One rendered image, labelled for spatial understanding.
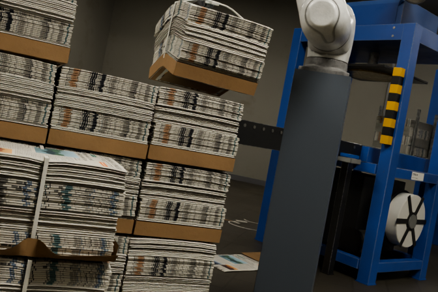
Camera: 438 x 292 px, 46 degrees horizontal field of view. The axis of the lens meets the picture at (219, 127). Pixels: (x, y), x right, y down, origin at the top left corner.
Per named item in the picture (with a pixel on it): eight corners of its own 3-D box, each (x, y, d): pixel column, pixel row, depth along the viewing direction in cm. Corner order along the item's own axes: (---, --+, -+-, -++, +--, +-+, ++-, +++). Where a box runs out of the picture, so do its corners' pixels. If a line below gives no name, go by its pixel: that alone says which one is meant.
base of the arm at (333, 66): (349, 85, 201) (351, 70, 201) (349, 76, 180) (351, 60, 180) (303, 77, 206) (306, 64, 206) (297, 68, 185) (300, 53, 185)
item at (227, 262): (225, 272, 267) (225, 270, 267) (192, 255, 289) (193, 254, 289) (273, 270, 291) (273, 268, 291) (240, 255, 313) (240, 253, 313)
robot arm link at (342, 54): (350, 68, 196) (360, 12, 196) (347, 59, 179) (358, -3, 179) (308, 62, 201) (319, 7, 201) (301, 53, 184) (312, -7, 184)
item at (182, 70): (254, 96, 168) (258, 83, 167) (173, 74, 157) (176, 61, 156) (237, 85, 182) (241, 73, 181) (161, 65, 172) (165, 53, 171)
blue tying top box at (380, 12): (399, 29, 316) (405, -3, 317) (322, 31, 362) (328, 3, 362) (434, 46, 346) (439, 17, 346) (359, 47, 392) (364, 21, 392)
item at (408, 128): (405, 154, 367) (412, 118, 367) (370, 148, 390) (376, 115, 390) (431, 160, 392) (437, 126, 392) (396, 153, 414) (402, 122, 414)
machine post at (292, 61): (262, 242, 362) (302, 27, 362) (253, 238, 368) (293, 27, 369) (271, 242, 367) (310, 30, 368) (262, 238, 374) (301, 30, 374)
